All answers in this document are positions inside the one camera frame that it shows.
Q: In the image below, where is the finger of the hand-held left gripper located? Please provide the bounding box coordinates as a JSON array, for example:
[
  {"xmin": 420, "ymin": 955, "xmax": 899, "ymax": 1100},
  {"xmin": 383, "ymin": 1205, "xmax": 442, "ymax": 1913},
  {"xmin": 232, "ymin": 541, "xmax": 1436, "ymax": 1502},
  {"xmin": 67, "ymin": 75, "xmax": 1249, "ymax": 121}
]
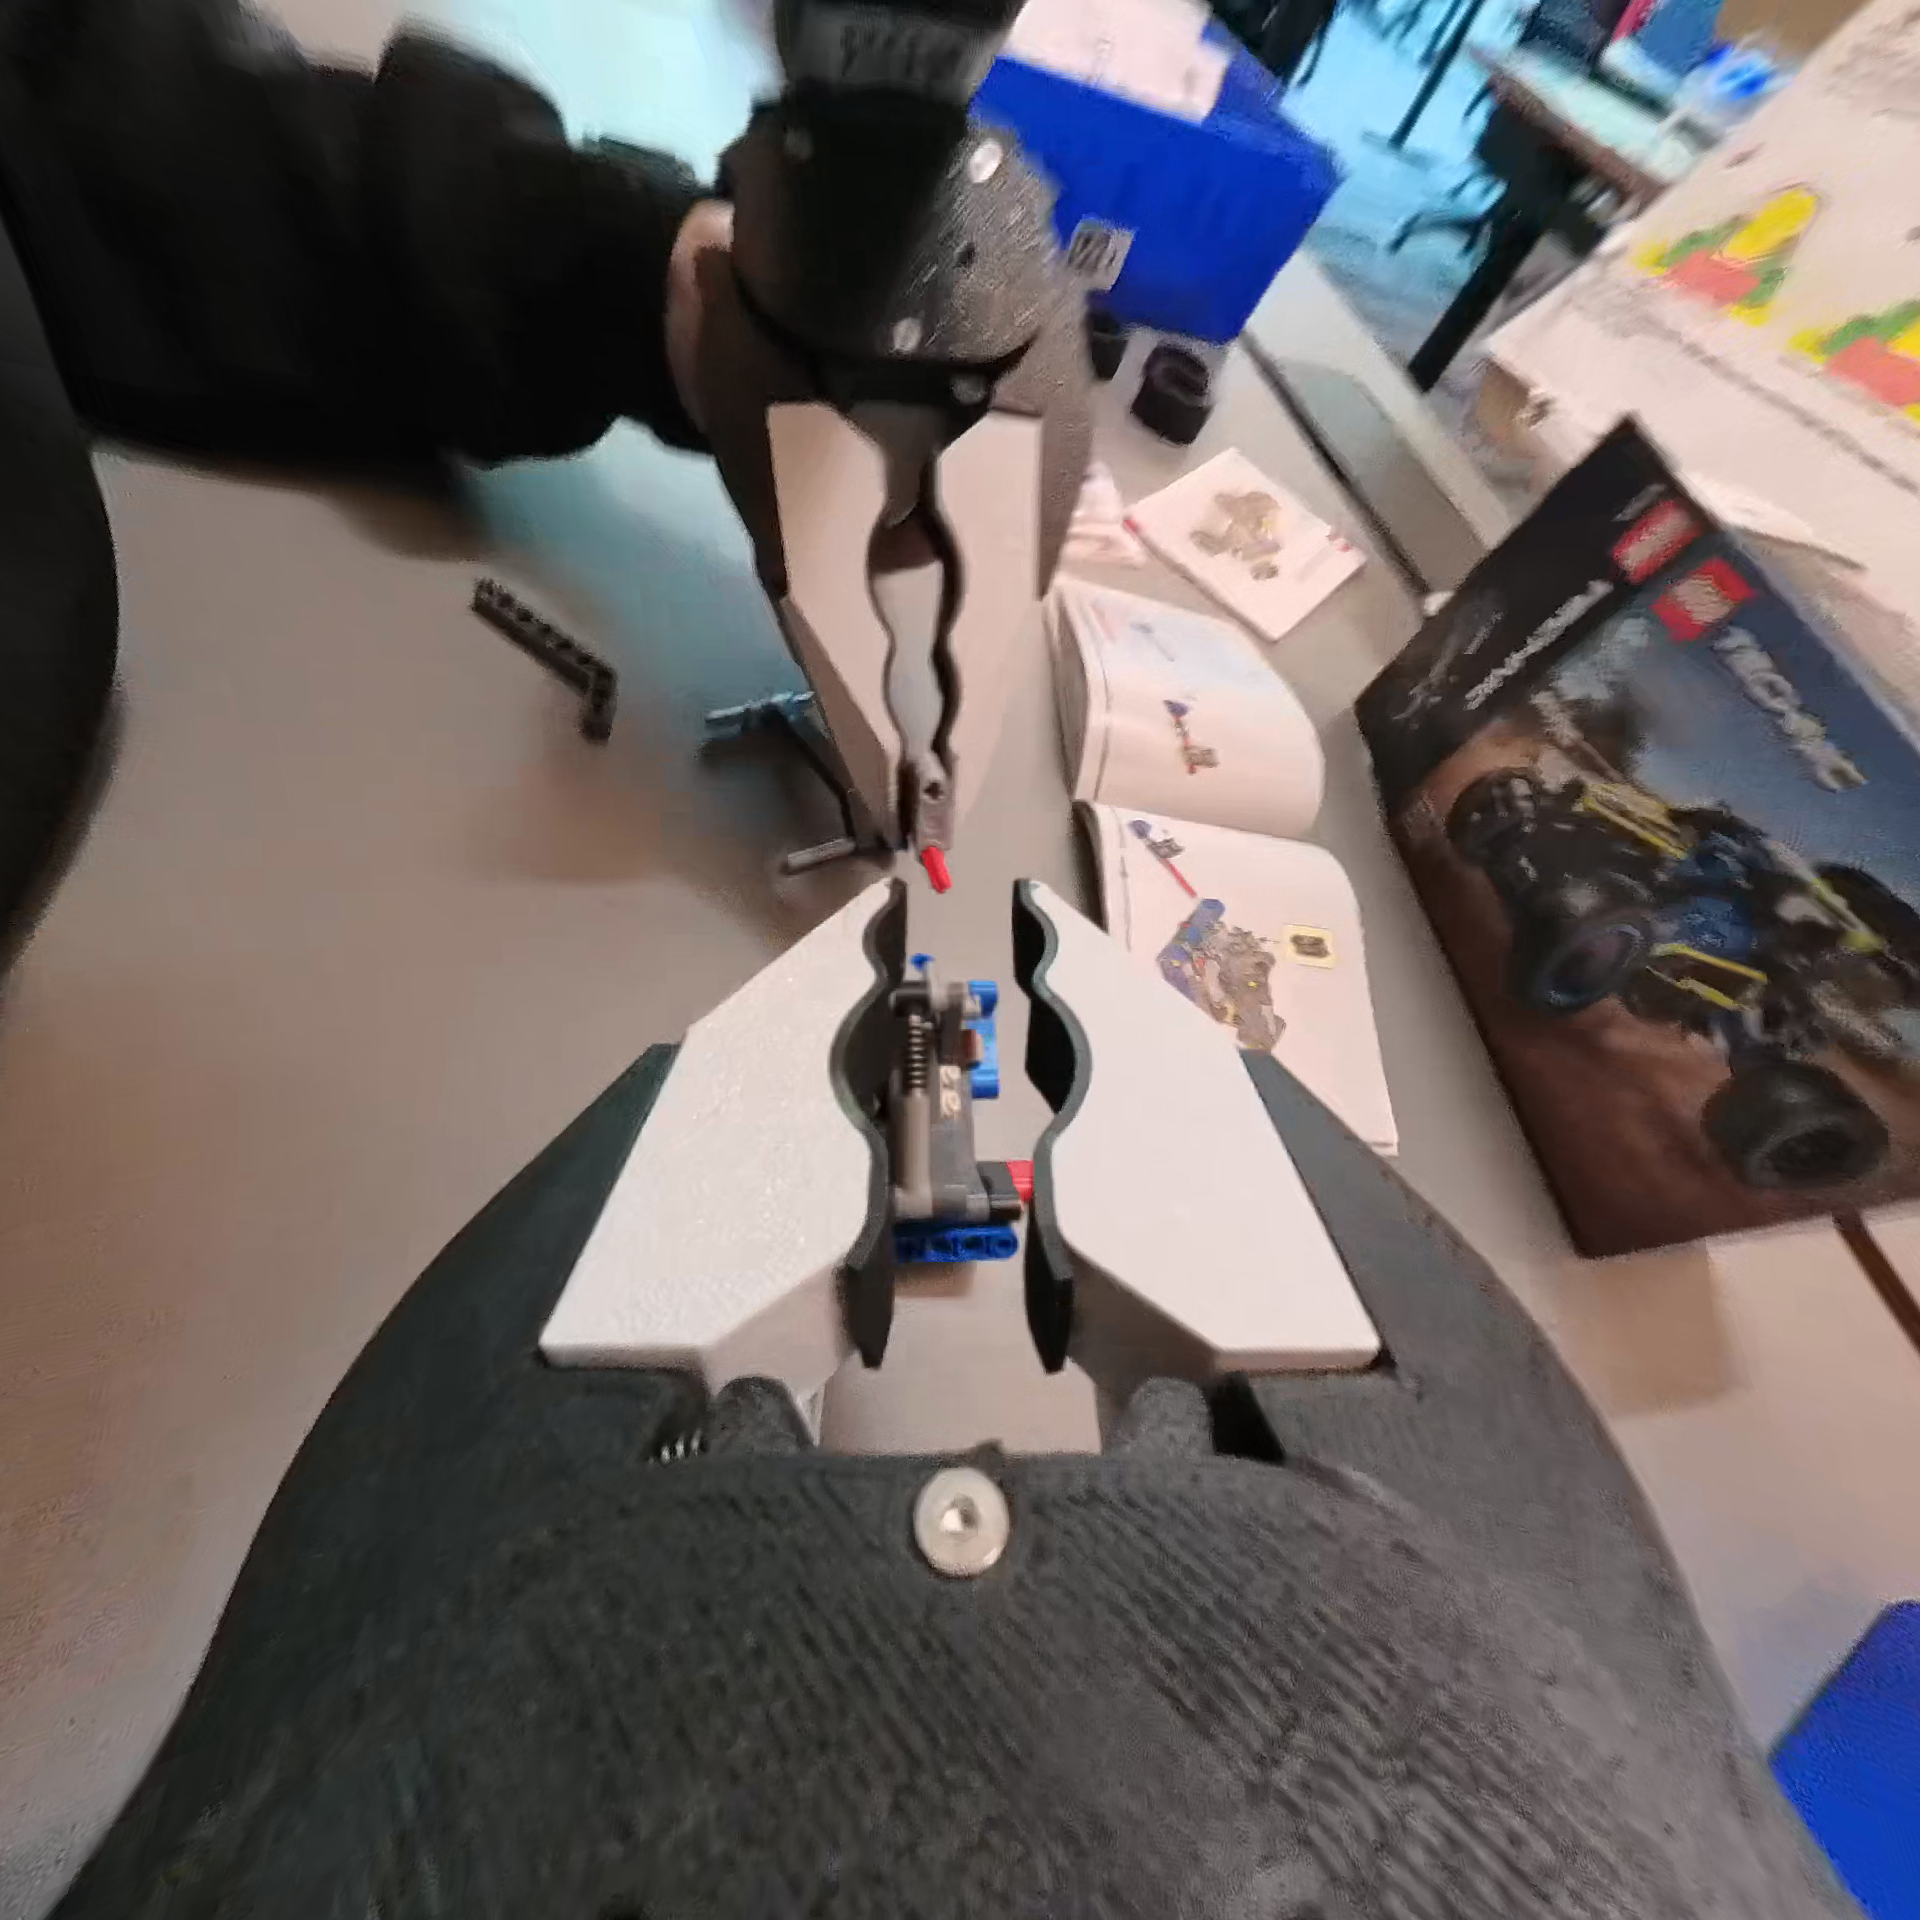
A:
[
  {"xmin": 919, "ymin": 347, "xmax": 1097, "ymax": 847},
  {"xmin": 767, "ymin": 398, "xmax": 922, "ymax": 856}
]

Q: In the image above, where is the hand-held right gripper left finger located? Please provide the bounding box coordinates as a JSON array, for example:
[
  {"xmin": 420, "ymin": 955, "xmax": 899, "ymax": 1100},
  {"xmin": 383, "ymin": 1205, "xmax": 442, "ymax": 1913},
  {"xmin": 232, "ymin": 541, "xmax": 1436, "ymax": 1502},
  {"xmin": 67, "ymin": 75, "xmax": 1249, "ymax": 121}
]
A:
[{"xmin": 538, "ymin": 877, "xmax": 913, "ymax": 1383}]

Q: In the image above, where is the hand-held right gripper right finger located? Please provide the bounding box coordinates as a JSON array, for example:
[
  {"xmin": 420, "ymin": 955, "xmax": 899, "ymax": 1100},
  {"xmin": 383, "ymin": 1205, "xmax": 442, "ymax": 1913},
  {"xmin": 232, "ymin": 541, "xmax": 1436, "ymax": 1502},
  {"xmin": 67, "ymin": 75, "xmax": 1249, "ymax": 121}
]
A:
[{"xmin": 1010, "ymin": 877, "xmax": 1385, "ymax": 1379}]

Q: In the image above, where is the blue grey lego chassis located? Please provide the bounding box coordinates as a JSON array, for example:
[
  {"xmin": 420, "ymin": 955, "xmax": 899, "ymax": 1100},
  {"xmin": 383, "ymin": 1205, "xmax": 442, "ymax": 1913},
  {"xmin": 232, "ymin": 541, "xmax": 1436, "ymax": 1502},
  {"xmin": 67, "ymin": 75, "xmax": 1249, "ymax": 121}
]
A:
[{"xmin": 883, "ymin": 948, "xmax": 1041, "ymax": 1273}]

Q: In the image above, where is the grey blue lego axle assembly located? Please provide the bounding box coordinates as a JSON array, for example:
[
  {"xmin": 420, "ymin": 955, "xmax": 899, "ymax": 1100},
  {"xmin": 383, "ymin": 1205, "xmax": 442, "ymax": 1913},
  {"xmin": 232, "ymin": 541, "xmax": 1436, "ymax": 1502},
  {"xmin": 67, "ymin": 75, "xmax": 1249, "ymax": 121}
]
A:
[{"xmin": 896, "ymin": 753, "xmax": 960, "ymax": 895}]

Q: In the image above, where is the person's left forearm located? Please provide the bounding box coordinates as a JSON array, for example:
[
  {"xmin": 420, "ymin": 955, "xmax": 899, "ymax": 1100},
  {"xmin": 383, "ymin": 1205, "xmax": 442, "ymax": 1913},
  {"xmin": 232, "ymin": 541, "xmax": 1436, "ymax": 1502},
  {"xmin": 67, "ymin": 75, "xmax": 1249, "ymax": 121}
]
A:
[{"xmin": 0, "ymin": 0, "xmax": 725, "ymax": 470}]

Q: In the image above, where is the open lego instruction booklet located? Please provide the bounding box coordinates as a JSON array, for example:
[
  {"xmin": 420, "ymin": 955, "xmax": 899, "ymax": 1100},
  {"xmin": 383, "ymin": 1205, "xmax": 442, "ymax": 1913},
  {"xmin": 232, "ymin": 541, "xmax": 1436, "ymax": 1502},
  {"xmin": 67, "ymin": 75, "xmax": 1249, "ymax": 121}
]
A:
[{"xmin": 1044, "ymin": 575, "xmax": 1401, "ymax": 1161}]

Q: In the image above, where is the closed white lego booklet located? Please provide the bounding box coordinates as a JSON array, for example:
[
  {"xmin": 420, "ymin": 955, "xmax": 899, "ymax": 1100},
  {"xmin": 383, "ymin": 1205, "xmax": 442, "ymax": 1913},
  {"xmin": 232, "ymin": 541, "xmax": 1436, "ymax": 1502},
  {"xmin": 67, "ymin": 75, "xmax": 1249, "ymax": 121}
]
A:
[{"xmin": 1124, "ymin": 446, "xmax": 1369, "ymax": 641}]

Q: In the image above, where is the black angled lego beam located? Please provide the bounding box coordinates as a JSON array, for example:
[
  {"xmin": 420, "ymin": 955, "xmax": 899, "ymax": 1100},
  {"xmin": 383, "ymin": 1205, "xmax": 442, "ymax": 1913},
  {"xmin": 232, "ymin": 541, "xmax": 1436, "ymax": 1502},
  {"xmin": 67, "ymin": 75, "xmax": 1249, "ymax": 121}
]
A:
[{"xmin": 468, "ymin": 575, "xmax": 621, "ymax": 742}]

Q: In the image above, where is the black lego set box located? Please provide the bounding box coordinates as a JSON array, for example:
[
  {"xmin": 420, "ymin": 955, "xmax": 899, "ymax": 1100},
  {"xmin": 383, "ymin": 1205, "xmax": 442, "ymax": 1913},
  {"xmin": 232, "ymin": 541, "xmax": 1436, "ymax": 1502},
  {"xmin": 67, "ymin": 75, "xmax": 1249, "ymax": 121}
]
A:
[{"xmin": 1354, "ymin": 416, "xmax": 1920, "ymax": 1262}]

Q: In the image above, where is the person's left hand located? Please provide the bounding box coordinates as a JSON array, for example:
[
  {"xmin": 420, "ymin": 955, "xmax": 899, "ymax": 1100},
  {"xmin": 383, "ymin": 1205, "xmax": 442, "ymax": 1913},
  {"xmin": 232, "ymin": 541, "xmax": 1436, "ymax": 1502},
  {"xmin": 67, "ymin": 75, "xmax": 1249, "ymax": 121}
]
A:
[{"xmin": 663, "ymin": 199, "xmax": 778, "ymax": 454}]

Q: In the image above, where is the person's black clothed torso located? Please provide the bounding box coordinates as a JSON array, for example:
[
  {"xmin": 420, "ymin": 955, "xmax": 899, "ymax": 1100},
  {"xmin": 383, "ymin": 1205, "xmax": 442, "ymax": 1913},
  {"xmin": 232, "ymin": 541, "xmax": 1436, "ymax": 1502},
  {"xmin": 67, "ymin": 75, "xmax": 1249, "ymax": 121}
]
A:
[{"xmin": 0, "ymin": 224, "xmax": 121, "ymax": 976}]

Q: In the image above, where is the printed paper instruction sheet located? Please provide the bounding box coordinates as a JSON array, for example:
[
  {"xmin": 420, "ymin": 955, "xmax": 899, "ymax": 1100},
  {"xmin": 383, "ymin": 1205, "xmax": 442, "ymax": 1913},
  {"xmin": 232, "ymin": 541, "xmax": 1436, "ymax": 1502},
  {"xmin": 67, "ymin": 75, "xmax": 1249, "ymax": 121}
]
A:
[{"xmin": 1477, "ymin": 0, "xmax": 1920, "ymax": 593}]

